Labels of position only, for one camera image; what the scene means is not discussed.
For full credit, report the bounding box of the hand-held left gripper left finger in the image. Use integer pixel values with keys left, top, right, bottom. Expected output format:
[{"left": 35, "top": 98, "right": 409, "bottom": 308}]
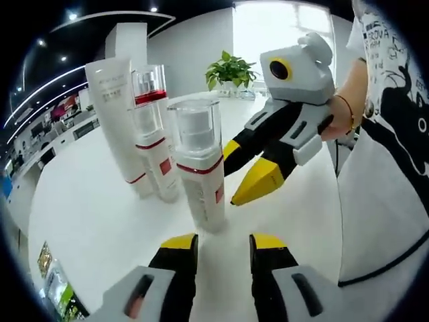
[{"left": 88, "top": 233, "right": 200, "bottom": 322}]

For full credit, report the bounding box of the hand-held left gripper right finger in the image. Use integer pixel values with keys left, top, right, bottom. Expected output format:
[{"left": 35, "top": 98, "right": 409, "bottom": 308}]
[{"left": 249, "top": 233, "right": 359, "bottom": 322}]

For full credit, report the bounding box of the white pump skincare bottle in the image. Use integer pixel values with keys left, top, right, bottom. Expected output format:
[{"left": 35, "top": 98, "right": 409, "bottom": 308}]
[
  {"left": 127, "top": 99, "right": 184, "bottom": 205},
  {"left": 166, "top": 97, "right": 227, "bottom": 233}
]

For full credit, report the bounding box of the red collar skincare bottle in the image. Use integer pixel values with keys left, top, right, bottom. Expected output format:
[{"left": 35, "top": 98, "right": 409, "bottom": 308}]
[{"left": 130, "top": 64, "right": 168, "bottom": 109}]

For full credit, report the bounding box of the white skincare tube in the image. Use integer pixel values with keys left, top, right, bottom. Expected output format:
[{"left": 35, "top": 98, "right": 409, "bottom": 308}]
[{"left": 84, "top": 56, "right": 148, "bottom": 197}]

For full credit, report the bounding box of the person's right hand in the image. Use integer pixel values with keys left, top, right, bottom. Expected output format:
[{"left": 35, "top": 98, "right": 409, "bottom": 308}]
[{"left": 319, "top": 96, "right": 355, "bottom": 142}]

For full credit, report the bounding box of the potted green plant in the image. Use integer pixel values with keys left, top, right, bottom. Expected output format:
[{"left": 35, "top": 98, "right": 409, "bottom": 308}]
[{"left": 204, "top": 50, "right": 261, "bottom": 98}]

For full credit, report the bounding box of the green white plastic packet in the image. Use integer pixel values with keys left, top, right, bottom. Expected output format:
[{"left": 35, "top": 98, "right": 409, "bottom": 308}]
[{"left": 45, "top": 260, "right": 90, "bottom": 321}]

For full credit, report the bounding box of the person in white shirt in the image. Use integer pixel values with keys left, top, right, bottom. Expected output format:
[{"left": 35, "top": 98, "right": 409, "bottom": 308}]
[{"left": 336, "top": 0, "right": 429, "bottom": 289}]

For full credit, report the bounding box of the gold foil packet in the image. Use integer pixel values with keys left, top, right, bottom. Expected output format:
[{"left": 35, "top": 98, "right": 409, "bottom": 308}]
[{"left": 38, "top": 240, "right": 54, "bottom": 278}]

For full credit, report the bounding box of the white square pillar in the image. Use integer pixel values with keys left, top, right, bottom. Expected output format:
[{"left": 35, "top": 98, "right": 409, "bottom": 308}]
[{"left": 105, "top": 22, "right": 150, "bottom": 63}]

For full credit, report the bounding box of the long white office desk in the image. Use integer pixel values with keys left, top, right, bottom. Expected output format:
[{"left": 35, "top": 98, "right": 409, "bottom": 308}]
[{"left": 13, "top": 119, "right": 101, "bottom": 175}]

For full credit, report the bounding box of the red string bracelet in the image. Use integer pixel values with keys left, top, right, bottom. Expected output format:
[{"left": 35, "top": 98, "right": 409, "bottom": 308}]
[{"left": 334, "top": 95, "right": 357, "bottom": 130}]

